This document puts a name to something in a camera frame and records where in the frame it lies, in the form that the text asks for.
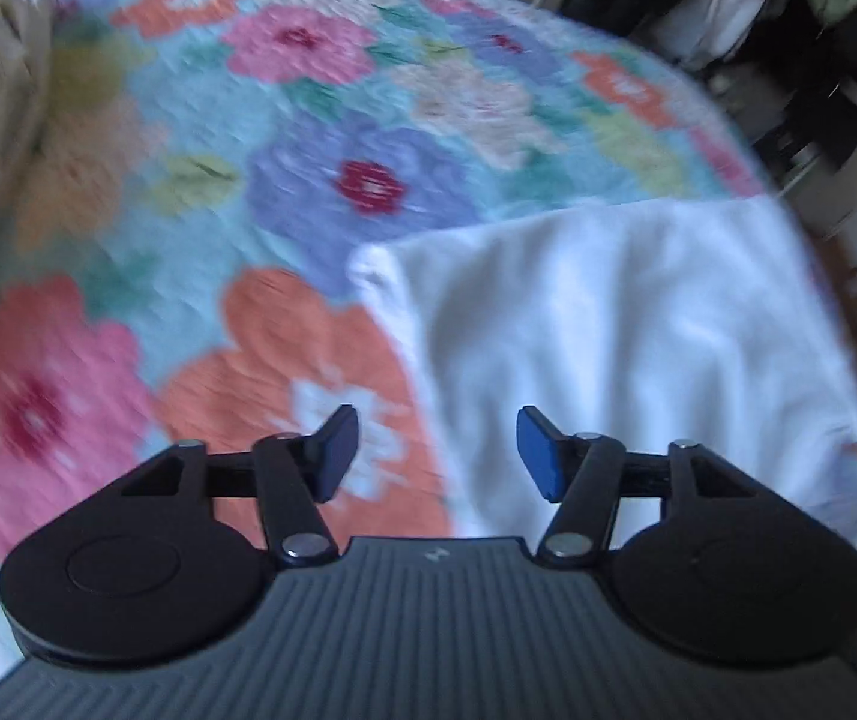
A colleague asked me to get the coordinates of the white fleece sweatshirt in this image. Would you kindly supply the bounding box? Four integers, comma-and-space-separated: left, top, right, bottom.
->
348, 193, 857, 541

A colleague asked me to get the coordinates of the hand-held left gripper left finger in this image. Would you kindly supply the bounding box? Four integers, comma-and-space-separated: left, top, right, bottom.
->
121, 404, 361, 569

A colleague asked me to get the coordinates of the white hanging garment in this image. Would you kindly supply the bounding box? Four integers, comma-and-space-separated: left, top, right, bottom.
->
657, 0, 771, 70

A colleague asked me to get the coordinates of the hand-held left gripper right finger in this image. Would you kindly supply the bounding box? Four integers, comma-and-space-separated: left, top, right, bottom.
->
516, 404, 758, 570

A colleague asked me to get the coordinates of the dark clothes pile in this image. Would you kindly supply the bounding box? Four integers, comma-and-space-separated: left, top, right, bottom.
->
534, 0, 857, 173

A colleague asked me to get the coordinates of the floral quilt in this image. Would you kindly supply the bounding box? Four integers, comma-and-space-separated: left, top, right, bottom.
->
0, 0, 782, 691

